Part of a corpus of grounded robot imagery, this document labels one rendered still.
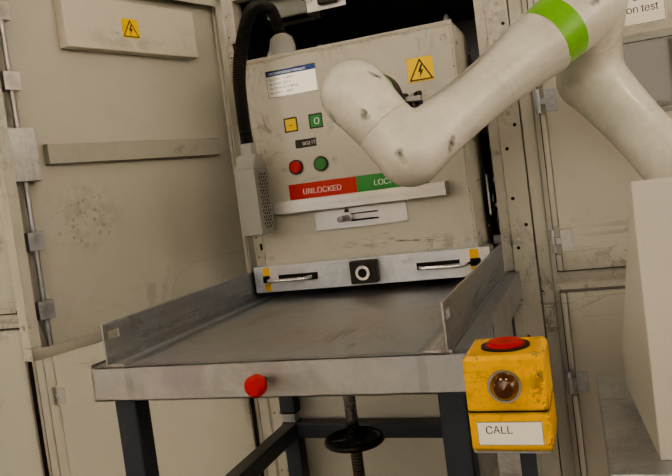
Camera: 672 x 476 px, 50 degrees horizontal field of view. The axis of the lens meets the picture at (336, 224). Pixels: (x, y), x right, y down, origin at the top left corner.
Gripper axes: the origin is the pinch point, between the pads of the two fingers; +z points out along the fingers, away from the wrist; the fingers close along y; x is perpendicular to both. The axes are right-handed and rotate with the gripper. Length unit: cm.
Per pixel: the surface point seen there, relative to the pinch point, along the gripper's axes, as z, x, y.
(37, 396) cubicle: 17, -63, -123
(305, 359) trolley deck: -52, -38, -7
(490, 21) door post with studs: 16.4, 16.8, 17.3
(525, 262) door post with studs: 16.2, -36.4, 18.6
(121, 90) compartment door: -13, 12, -59
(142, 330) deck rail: -41, -35, -42
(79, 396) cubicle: 15, -63, -106
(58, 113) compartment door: -28, 7, -63
